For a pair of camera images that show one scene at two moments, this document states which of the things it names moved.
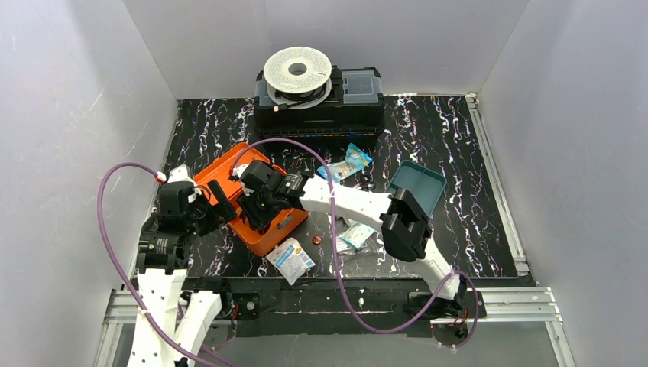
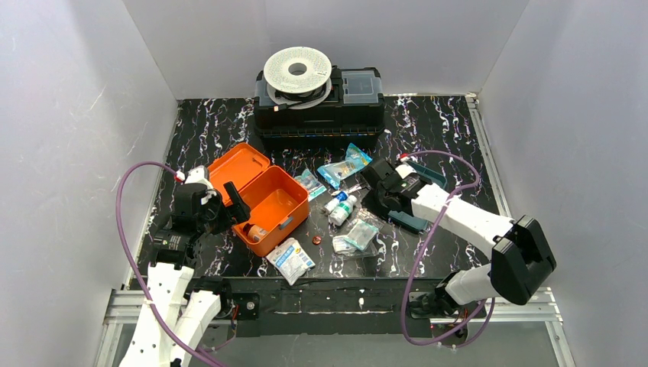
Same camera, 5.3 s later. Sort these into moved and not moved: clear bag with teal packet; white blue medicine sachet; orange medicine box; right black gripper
Moved: right black gripper
Not moved: white blue medicine sachet; orange medicine box; clear bag with teal packet
